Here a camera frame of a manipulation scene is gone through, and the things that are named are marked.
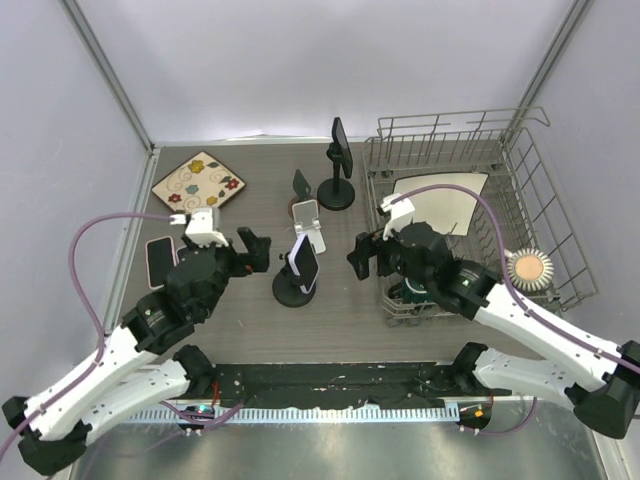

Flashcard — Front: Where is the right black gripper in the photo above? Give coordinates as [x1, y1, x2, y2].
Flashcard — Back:
[347, 227, 434, 292]

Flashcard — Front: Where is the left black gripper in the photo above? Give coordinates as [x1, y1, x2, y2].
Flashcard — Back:
[183, 226, 270, 318]

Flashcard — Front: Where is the purple-cased phone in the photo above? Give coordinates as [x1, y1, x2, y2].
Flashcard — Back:
[175, 247, 189, 265]
[288, 234, 319, 294]

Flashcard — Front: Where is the black round-base stand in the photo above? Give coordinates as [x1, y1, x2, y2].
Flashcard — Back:
[272, 254, 316, 308]

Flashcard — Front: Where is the white folding phone stand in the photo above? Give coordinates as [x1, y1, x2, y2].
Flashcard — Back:
[292, 199, 326, 254]

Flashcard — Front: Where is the wooden-base grey phone stand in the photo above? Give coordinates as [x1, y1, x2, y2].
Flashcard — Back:
[287, 169, 314, 218]

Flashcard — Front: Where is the pink-cased phone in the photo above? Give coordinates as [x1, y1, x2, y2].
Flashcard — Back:
[145, 236, 176, 290]

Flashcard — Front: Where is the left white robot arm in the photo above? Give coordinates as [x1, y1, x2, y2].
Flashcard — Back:
[2, 227, 271, 476]

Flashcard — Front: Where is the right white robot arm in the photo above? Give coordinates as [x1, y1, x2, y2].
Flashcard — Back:
[347, 222, 639, 439]

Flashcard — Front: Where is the tall black phone stand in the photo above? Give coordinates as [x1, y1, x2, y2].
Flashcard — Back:
[316, 142, 355, 211]

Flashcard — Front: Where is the black phone on tall stand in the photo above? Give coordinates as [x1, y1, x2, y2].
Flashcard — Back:
[332, 117, 353, 178]

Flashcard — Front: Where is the dark green mug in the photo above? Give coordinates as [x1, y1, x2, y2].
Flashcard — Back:
[387, 277, 431, 304]

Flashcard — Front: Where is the floral square trivet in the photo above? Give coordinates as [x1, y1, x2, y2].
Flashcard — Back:
[151, 151, 246, 214]

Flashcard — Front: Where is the white square plate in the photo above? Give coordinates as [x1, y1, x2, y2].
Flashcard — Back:
[393, 172, 488, 236]

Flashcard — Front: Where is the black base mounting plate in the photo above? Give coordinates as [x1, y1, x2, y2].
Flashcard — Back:
[203, 362, 488, 410]

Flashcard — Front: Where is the ribbed cup with peach inside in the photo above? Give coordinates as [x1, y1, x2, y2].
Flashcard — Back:
[504, 248, 554, 292]

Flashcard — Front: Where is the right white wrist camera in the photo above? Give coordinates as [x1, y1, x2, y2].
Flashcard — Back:
[379, 194, 415, 241]

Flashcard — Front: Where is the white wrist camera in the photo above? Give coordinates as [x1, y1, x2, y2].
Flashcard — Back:
[379, 194, 415, 241]
[169, 207, 229, 248]

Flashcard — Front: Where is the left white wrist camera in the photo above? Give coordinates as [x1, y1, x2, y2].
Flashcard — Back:
[169, 207, 229, 248]

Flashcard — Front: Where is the grey wire dish rack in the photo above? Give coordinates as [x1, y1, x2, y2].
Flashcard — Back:
[362, 108, 599, 314]

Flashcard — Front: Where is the white slotted cable duct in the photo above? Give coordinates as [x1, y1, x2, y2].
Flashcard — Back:
[129, 404, 460, 425]

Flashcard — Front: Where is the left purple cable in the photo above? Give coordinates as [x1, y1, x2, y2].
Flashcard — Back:
[0, 212, 174, 451]

